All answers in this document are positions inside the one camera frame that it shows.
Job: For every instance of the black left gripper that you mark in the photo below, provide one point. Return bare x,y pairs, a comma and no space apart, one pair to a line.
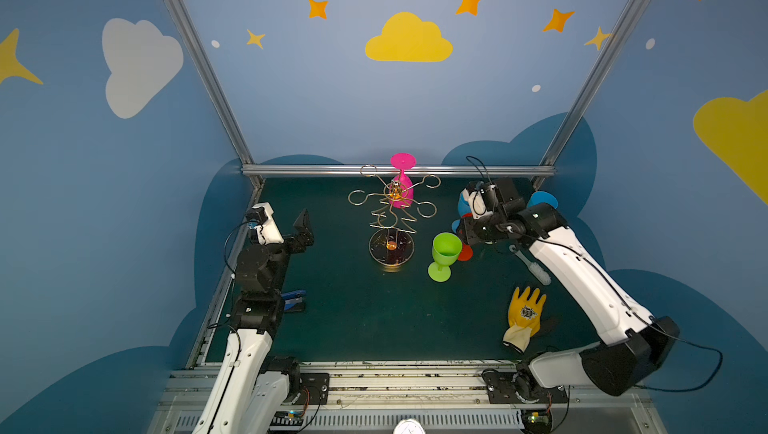
289,245

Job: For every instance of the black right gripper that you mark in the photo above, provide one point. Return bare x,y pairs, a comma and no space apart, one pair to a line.
474,232

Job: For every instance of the blue wine glass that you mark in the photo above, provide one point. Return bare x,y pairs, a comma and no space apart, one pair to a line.
464,207
543,197

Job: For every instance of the red wine glass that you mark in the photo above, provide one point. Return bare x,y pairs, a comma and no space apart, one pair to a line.
466,253

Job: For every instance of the green wine glass back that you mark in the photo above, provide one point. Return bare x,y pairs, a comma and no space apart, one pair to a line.
446,248

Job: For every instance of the magenta wine glass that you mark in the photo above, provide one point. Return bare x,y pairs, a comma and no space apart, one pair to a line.
401,188

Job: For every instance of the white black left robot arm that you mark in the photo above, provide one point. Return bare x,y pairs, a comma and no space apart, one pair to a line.
251,385

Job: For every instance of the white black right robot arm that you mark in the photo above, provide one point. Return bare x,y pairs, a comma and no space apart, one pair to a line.
632,342

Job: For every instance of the white bottle brush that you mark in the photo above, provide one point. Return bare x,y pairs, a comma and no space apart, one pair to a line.
539,272

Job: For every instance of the yellow work glove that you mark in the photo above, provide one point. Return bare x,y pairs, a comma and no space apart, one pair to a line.
524,317

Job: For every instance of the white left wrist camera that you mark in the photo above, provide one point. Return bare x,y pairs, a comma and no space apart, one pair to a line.
261,225

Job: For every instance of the aluminium back frame rail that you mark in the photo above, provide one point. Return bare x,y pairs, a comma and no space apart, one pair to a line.
330,170

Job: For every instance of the gold wire wine glass rack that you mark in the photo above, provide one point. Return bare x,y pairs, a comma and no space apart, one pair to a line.
392,244

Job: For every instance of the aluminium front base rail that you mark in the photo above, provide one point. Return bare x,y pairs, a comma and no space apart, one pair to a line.
469,396

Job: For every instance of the aluminium left frame post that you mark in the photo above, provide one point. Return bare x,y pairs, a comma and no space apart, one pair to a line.
192,41

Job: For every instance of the aluminium frame post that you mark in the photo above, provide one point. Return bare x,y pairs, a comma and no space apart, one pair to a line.
622,30
192,41

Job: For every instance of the aluminium right frame post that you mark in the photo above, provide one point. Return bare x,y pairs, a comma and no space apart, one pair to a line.
622,30

